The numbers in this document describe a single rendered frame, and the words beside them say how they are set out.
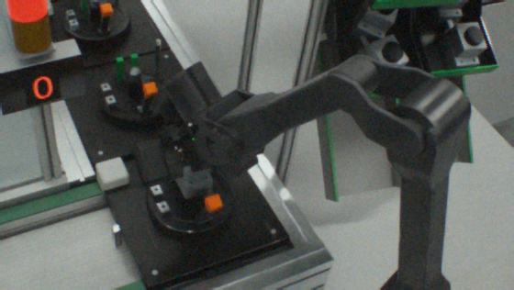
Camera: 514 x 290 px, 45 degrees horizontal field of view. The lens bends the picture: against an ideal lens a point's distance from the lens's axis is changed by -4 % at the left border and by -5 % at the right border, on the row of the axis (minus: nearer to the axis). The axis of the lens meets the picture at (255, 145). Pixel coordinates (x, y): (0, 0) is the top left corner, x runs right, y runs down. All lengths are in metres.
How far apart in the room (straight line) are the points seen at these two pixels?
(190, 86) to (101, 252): 0.37
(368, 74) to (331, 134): 0.45
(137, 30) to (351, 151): 0.54
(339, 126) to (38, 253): 0.53
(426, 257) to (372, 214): 0.57
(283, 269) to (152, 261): 0.20
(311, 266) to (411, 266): 0.35
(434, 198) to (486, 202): 0.72
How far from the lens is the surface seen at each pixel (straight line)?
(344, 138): 1.07
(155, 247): 1.01
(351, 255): 1.17
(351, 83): 0.60
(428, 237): 0.66
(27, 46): 0.87
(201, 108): 0.80
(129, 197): 1.06
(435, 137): 0.56
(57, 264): 1.06
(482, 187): 1.38
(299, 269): 1.02
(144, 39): 1.36
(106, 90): 1.19
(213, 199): 0.93
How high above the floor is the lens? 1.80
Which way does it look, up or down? 46 degrees down
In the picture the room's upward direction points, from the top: 9 degrees clockwise
